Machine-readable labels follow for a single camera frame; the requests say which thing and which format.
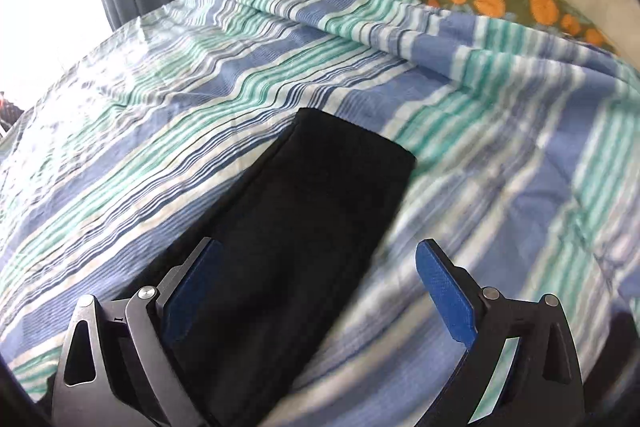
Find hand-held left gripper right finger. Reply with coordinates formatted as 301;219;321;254
415;238;586;427

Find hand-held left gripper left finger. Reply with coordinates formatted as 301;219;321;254
50;237;226;427

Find black pants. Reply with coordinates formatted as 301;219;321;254
117;107;418;427

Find blue green striped blanket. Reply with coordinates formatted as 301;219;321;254
0;0;640;427

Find window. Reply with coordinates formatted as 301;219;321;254
0;0;116;118

